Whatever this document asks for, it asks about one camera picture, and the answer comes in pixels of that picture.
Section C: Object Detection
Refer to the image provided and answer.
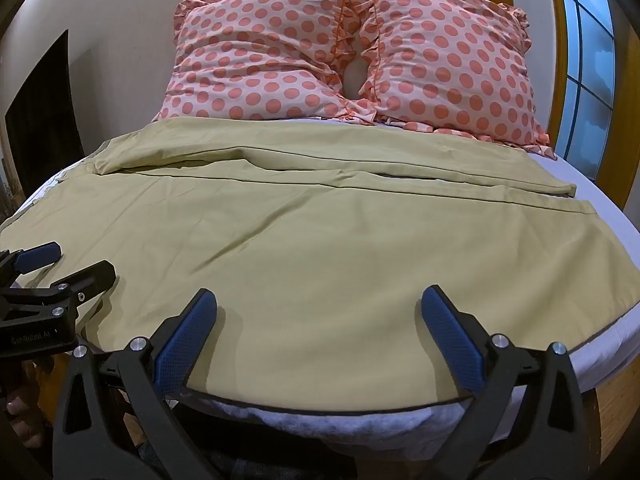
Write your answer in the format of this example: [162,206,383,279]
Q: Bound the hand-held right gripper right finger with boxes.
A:
[420,285,589,480]

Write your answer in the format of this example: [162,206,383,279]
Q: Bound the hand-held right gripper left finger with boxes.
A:
[52,287,221,480]

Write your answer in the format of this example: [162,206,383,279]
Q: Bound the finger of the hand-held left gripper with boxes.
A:
[0,259,117,322]
[0,241,63,287]

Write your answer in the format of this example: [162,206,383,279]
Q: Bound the yellow-green bed sheet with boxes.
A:
[0,116,640,412]

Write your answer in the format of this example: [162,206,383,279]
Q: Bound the person's left hand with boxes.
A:
[6,394,40,442]

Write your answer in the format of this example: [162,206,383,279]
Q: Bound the round bed with white sheet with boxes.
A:
[0,114,640,453]

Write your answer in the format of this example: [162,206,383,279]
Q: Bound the pink polka dot ruffled pillow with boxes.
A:
[151,0,376,125]
[345,0,556,161]

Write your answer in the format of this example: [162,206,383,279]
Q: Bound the blue glass window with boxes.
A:
[554,0,617,182]

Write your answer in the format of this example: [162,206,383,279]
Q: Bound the dark wall panel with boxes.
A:
[3,29,87,163]

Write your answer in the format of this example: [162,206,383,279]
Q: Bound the wooden window frame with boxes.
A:
[460,0,640,213]

